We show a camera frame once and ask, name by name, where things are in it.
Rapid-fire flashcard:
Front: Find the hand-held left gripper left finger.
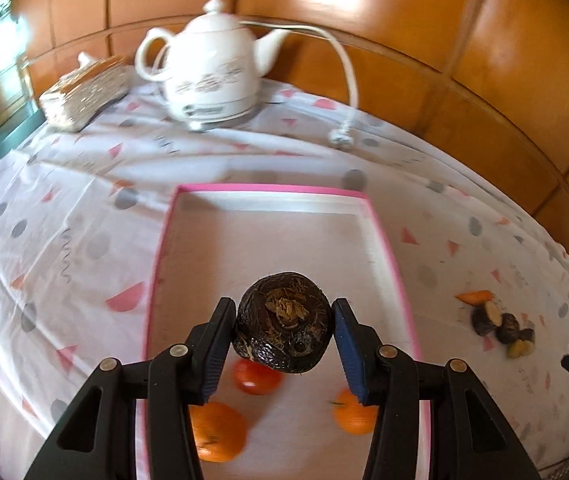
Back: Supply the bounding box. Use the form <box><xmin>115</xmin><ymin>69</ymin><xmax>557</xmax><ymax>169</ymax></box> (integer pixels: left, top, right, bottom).
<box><xmin>24</xmin><ymin>297</ymin><xmax>238</xmax><ymax>480</ymax></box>

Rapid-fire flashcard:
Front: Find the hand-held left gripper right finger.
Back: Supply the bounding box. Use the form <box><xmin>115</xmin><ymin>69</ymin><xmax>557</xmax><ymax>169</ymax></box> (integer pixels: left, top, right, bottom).
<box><xmin>331</xmin><ymin>297</ymin><xmax>542</xmax><ymax>480</ymax></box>

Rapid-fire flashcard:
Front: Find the red tomato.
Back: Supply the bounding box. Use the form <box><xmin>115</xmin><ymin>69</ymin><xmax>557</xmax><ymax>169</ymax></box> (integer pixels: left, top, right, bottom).
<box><xmin>233</xmin><ymin>357</ymin><xmax>284</xmax><ymax>396</ymax></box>

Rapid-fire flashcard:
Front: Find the orange with stem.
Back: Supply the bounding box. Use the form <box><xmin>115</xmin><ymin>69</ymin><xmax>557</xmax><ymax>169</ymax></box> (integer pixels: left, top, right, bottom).
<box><xmin>328</xmin><ymin>389</ymin><xmax>380</xmax><ymax>436</ymax></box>

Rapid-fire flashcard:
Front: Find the dark brown taro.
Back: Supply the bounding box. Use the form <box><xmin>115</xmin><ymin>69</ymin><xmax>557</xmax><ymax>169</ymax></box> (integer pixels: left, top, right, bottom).
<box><xmin>495</xmin><ymin>312</ymin><xmax>521</xmax><ymax>345</ymax></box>
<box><xmin>231</xmin><ymin>271</ymin><xmax>334</xmax><ymax>375</ymax></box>

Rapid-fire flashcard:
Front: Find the stemless orange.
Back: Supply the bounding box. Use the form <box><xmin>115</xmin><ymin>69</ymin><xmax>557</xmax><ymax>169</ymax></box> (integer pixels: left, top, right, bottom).
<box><xmin>188</xmin><ymin>401</ymin><xmax>248</xmax><ymax>463</ymax></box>

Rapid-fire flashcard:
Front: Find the pink shallow tray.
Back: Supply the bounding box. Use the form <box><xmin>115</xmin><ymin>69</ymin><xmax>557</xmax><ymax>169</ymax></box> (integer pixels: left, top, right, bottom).
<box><xmin>134</xmin><ymin>183</ymin><xmax>432</xmax><ymax>480</ymax></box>

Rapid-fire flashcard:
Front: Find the orange carrot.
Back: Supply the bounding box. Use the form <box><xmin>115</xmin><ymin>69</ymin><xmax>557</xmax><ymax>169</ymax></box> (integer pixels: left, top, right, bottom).
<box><xmin>455</xmin><ymin>290</ymin><xmax>495</xmax><ymax>306</ymax></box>

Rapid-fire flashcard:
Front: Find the white patterned tablecloth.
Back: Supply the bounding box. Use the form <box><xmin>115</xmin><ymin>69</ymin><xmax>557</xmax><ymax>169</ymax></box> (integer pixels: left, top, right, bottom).
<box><xmin>0</xmin><ymin>77</ymin><xmax>569</xmax><ymax>480</ymax></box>

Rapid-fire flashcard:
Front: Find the white ceramic electric kettle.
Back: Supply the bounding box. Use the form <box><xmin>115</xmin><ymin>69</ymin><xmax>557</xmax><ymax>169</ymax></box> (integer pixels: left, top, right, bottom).
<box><xmin>134</xmin><ymin>0</ymin><xmax>292</xmax><ymax>133</ymax></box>

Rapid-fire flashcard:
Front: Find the silver embossed tissue box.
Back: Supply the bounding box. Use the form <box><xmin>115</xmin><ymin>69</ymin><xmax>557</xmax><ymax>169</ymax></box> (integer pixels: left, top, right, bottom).
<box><xmin>39</xmin><ymin>51</ymin><xmax>131</xmax><ymax>133</ymax></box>

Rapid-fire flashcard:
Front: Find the white power cord with plug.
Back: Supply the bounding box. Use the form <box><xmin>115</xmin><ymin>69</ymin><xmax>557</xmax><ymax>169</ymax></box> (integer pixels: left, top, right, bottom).
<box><xmin>237</xmin><ymin>19</ymin><xmax>360</xmax><ymax>150</ymax></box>

